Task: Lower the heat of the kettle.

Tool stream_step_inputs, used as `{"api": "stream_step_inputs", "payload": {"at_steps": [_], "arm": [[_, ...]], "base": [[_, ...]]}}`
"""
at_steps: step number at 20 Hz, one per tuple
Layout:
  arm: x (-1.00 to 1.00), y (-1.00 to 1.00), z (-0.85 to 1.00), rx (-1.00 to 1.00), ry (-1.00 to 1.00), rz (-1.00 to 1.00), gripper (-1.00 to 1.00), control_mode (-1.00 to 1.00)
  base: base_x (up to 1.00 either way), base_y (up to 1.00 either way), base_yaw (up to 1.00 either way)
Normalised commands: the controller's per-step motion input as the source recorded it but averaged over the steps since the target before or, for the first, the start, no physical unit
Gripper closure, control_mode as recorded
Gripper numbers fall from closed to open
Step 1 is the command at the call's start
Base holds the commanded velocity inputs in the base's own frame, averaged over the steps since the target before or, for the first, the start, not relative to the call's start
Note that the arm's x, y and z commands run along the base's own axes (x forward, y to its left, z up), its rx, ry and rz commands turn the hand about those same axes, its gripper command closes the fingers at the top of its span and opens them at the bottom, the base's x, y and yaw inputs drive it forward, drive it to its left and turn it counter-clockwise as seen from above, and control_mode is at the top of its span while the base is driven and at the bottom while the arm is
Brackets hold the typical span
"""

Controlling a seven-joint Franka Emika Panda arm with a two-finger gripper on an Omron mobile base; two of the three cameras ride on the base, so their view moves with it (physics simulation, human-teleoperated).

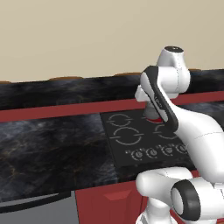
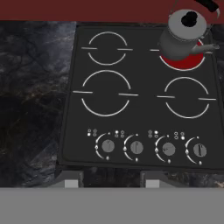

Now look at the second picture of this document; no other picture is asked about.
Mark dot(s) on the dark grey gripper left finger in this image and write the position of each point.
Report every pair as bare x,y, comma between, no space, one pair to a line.
73,178

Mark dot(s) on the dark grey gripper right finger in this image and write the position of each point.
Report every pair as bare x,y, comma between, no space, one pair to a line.
151,178

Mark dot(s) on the grey metal kettle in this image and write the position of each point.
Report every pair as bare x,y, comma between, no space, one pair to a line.
182,32

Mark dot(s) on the grey round hob knob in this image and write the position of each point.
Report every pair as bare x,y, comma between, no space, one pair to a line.
136,147
200,150
108,146
169,149

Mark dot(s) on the black electric hob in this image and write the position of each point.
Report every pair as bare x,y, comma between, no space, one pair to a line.
140,96

